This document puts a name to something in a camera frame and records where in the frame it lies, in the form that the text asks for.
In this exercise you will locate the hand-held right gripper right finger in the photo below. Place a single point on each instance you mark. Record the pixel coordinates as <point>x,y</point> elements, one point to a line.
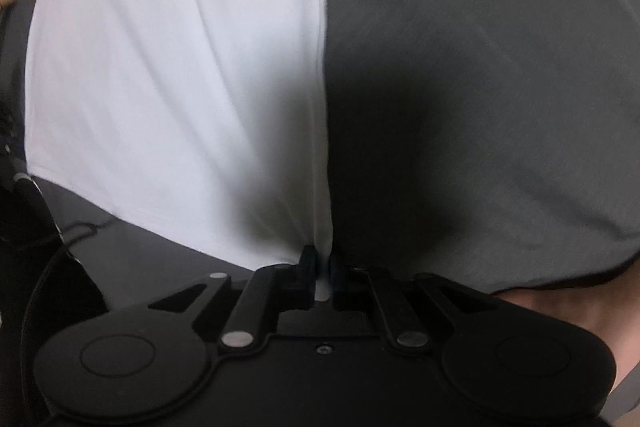
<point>336,274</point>

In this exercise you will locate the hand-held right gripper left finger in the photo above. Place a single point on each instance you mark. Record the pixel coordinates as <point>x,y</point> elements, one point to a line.
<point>306,268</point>

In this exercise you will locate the white long-sleeve shirt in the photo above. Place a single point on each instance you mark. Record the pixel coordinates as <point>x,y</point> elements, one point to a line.
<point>175,82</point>

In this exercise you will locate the grey bed sheet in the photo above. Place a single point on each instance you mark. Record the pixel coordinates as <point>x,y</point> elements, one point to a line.
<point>475,82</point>

